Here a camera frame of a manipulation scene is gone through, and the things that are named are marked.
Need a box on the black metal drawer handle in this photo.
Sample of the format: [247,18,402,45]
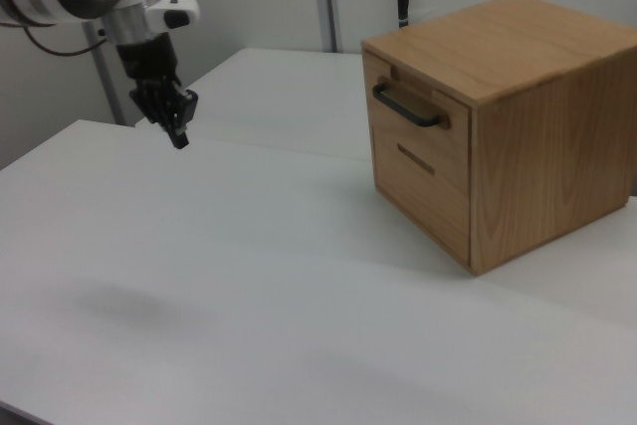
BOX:
[371,83,442,129]

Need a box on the wooden drawer with handle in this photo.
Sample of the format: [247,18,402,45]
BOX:
[361,52,473,148]

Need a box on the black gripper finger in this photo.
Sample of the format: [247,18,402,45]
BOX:
[171,88,201,150]
[128,75,179,140]

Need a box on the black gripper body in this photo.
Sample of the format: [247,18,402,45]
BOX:
[115,32,181,94]

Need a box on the wooden drawer cabinet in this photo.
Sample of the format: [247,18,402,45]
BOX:
[359,0,637,277]

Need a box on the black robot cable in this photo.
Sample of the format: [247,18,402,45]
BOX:
[0,20,108,57]

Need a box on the wooden drawer with slot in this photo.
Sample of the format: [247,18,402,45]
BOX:
[371,121,473,268]

